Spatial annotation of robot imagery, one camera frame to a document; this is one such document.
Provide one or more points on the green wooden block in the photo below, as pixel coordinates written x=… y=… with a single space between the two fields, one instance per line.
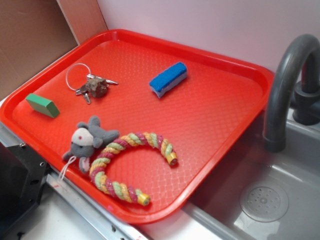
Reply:
x=43 y=105

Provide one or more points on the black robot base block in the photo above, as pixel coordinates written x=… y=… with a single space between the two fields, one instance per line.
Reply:
x=23 y=173

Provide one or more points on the red plastic tray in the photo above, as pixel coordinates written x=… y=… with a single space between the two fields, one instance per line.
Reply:
x=201 y=117

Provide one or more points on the blue sponge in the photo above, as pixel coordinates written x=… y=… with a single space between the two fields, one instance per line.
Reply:
x=168 y=79

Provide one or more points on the brown rock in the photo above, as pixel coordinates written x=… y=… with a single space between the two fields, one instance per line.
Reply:
x=96 y=87

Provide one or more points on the grey plush mouse toy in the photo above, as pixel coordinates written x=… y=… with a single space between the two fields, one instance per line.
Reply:
x=86 y=139

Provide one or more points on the grey plastic sink basin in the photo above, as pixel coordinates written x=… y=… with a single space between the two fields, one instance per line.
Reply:
x=253 y=194

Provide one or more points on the grey toy faucet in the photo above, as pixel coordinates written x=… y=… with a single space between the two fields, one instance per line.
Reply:
x=296 y=85

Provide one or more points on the brown cardboard panel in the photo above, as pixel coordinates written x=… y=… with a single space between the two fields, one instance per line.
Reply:
x=35 y=33

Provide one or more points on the multicoloured rope ring toy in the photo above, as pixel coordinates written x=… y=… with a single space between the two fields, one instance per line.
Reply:
x=121 y=191

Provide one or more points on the silver keys on ring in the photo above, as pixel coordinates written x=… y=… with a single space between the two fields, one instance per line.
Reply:
x=81 y=91

